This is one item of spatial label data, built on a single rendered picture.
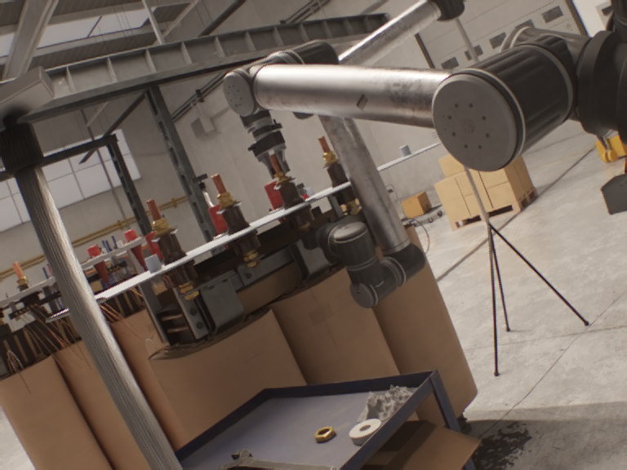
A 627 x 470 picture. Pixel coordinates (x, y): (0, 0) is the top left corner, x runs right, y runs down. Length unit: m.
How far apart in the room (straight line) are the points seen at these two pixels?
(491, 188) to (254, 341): 6.58
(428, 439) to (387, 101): 0.74
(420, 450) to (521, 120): 0.70
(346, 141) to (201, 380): 0.89
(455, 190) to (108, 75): 6.74
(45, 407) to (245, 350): 1.68
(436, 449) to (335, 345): 0.97
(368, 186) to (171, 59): 10.48
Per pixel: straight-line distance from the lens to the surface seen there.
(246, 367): 1.90
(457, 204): 8.53
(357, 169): 1.86
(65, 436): 3.35
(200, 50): 12.66
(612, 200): 1.16
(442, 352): 2.58
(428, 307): 2.53
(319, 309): 2.11
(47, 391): 3.31
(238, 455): 1.43
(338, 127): 1.85
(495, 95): 1.03
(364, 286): 1.83
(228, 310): 1.92
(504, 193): 8.16
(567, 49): 1.29
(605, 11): 6.32
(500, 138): 1.05
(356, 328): 2.21
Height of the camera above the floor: 1.39
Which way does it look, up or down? 4 degrees down
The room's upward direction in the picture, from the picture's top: 24 degrees counter-clockwise
